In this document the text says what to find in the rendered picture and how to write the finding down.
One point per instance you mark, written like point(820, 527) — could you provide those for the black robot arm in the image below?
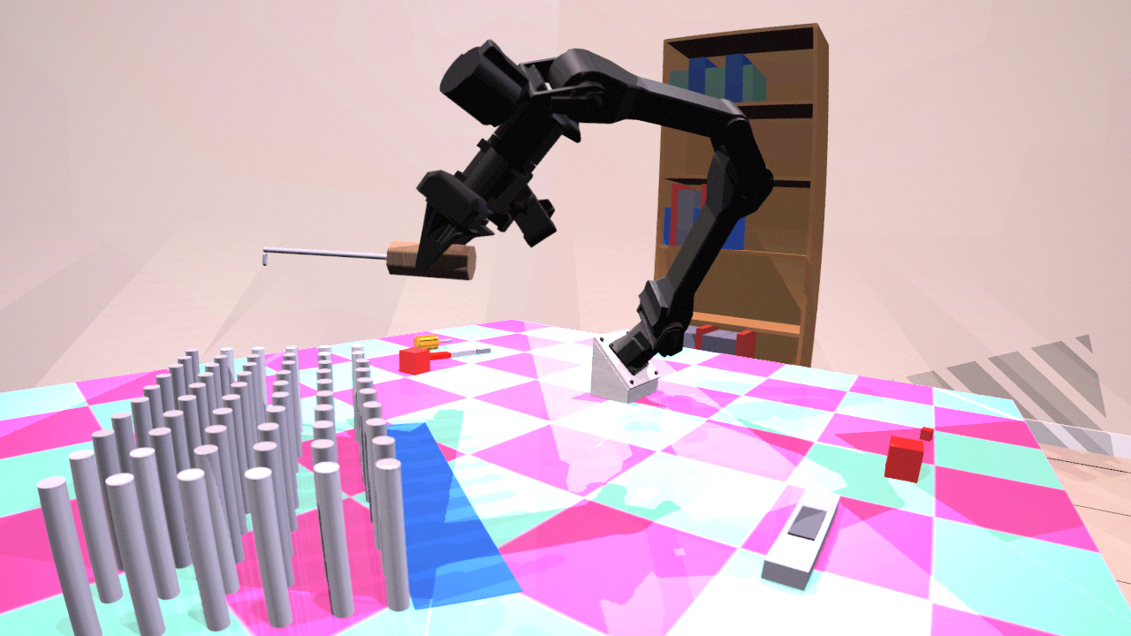
point(588, 88)

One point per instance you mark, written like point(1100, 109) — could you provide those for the yellow ribbed screwdriver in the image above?
point(428, 342)

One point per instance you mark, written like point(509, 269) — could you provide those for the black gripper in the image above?
point(458, 206)

